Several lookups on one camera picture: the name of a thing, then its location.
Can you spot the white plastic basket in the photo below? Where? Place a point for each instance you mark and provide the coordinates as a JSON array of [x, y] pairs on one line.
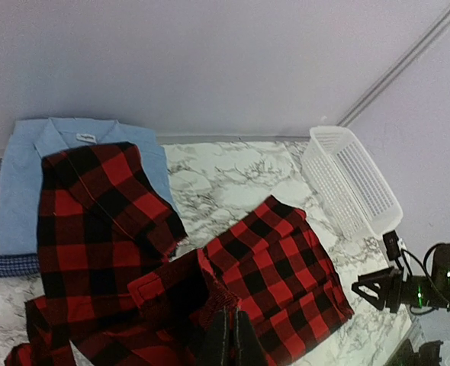
[[354, 191]]

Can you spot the red black plaid shirt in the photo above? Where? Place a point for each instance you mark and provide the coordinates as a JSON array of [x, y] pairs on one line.
[[113, 292]]

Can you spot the right aluminium corner post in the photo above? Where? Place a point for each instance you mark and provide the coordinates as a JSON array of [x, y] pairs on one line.
[[414, 52]]

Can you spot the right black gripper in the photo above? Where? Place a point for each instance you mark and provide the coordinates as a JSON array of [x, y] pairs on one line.
[[415, 291]]

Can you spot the blue checked folded shirt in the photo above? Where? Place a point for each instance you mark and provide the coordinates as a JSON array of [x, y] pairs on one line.
[[19, 265]]

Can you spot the light blue folded shirt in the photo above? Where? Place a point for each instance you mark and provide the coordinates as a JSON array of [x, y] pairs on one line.
[[21, 174]]

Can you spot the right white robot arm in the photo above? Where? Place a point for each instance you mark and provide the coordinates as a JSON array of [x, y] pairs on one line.
[[436, 267]]

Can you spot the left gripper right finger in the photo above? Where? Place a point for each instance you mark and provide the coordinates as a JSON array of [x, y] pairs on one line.
[[248, 350]]

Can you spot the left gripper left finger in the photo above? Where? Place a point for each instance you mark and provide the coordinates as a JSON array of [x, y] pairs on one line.
[[215, 350]]

